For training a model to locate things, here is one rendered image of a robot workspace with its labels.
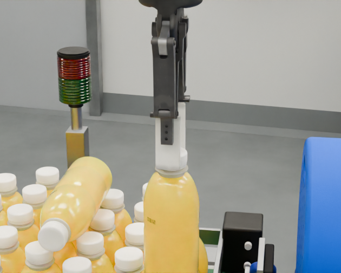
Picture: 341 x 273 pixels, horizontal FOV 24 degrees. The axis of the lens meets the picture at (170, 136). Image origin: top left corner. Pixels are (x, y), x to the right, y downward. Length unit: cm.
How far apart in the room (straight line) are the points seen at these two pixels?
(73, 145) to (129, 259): 53
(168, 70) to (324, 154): 32
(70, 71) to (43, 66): 344
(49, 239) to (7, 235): 10
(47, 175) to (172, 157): 43
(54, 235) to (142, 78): 375
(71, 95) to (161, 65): 65
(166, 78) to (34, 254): 35
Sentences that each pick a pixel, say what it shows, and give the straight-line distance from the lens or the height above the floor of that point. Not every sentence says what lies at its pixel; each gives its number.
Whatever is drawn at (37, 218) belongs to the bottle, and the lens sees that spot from 129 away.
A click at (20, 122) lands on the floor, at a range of 488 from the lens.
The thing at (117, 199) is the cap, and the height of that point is 111.
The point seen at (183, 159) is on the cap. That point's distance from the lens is 97.
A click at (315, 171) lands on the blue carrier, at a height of 122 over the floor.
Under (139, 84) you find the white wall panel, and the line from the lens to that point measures 479.
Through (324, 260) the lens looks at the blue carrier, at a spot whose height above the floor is 113.
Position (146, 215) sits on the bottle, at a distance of 99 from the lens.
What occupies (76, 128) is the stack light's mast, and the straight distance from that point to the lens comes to 156.
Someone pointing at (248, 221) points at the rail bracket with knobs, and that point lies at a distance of 142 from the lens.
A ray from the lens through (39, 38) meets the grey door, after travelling 490.
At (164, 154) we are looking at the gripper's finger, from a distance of 95.
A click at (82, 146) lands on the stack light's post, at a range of 156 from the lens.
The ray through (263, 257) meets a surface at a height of 105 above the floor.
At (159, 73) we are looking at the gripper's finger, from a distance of 88.
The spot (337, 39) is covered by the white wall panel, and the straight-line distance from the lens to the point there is 451.
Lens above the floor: 165
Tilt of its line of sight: 21 degrees down
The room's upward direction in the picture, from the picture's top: straight up
